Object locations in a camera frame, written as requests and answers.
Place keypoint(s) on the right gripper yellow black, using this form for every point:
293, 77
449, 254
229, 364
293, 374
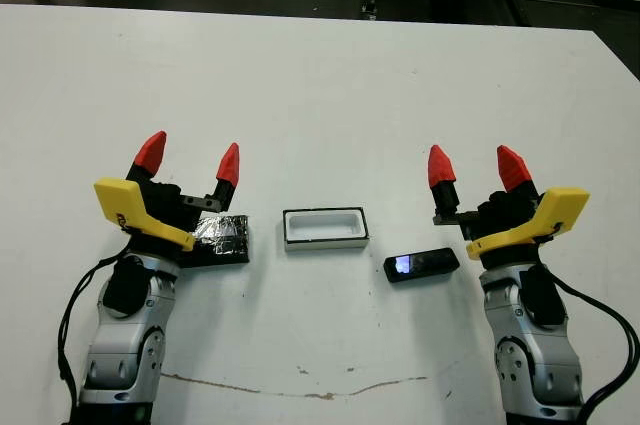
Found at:
560, 210

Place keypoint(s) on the white camera box base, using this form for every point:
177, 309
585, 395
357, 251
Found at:
325, 245

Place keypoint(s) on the small black camera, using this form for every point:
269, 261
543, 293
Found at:
430, 262

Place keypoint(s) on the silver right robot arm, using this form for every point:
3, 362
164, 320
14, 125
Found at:
530, 345

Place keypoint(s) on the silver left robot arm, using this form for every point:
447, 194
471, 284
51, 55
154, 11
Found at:
120, 345

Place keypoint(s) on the glossy black box lid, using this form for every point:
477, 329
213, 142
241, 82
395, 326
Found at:
225, 240

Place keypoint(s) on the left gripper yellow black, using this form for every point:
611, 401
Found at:
120, 200

